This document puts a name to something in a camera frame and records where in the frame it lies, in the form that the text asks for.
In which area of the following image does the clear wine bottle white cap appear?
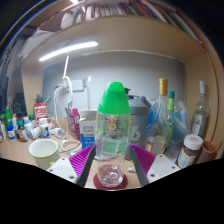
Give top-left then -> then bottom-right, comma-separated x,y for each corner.
191,80 -> 212,141

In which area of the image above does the grey shaker bottle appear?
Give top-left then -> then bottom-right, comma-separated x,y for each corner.
123,88 -> 152,161

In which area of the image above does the white LED light bar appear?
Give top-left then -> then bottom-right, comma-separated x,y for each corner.
38,40 -> 100,63

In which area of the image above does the white mug with green handle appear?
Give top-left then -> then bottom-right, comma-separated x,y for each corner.
28,138 -> 61,171

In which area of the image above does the green canister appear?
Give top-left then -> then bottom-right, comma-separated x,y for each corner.
3,108 -> 13,126

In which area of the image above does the red and white canister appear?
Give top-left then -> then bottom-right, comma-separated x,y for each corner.
33,102 -> 48,122

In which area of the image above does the brown jar with white lid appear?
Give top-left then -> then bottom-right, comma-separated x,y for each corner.
176,133 -> 204,170

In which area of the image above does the slim glass bottle teal cap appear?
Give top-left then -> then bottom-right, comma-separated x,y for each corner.
164,90 -> 177,148

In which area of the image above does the small blue and white bottle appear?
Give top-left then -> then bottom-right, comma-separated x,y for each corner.
6,123 -> 16,141

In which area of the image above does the blue and white carton box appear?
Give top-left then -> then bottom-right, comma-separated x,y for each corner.
78,109 -> 99,150

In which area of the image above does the magenta carton box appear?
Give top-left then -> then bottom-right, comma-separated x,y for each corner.
65,107 -> 82,141

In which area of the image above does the clear green-capped drink bottle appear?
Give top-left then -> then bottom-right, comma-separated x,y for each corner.
94,81 -> 132,188

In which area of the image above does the brown cup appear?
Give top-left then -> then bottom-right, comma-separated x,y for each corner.
196,139 -> 219,164

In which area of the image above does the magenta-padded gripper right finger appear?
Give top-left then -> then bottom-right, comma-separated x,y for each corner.
127,143 -> 182,187

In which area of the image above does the white cable bundle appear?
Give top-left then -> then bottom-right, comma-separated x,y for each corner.
49,75 -> 83,154

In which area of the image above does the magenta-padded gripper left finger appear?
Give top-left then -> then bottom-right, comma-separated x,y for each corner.
46,144 -> 98,188

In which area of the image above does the white wall power outlet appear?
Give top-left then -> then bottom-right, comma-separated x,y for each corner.
69,79 -> 84,93

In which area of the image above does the wooden shelf unit with books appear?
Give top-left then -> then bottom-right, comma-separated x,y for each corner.
19,0 -> 208,66

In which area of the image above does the blue plastic bag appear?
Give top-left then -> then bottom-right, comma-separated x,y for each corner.
146,99 -> 193,148

